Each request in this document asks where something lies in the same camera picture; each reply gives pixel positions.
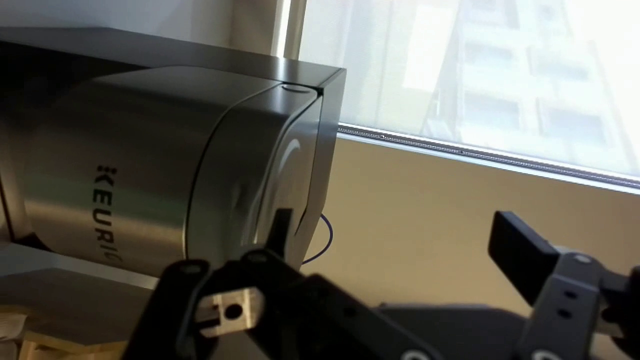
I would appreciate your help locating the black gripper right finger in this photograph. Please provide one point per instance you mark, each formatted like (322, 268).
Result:
(573, 300)

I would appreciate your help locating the black silver Keurig coffee maker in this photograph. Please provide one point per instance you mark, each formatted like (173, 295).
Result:
(132, 167)

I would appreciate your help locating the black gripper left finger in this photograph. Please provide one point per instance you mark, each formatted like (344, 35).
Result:
(301, 313)

